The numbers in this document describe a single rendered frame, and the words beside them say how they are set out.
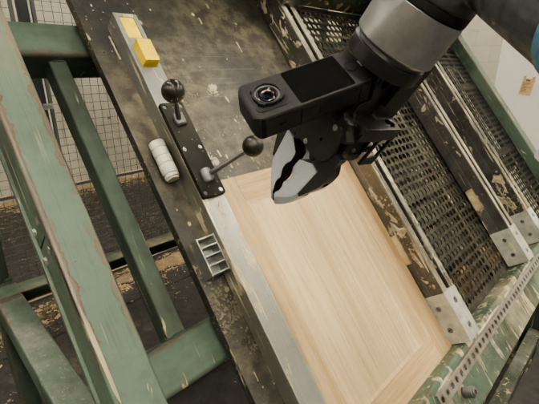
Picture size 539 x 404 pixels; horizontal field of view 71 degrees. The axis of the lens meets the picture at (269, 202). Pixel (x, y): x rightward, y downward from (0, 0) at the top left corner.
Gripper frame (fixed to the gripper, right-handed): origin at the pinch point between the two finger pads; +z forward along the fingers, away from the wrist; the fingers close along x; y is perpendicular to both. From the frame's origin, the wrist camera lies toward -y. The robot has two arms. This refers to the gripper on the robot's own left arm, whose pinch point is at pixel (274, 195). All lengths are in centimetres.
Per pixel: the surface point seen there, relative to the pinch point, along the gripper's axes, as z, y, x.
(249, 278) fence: 24.5, 7.7, -0.3
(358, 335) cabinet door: 32.0, 30.2, -16.0
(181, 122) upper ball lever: 15.1, 3.2, 28.9
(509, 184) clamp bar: 26, 135, 7
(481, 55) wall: 73, 522, 222
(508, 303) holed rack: 33, 90, -27
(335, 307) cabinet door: 30.2, 27.1, -9.4
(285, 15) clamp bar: 8, 45, 64
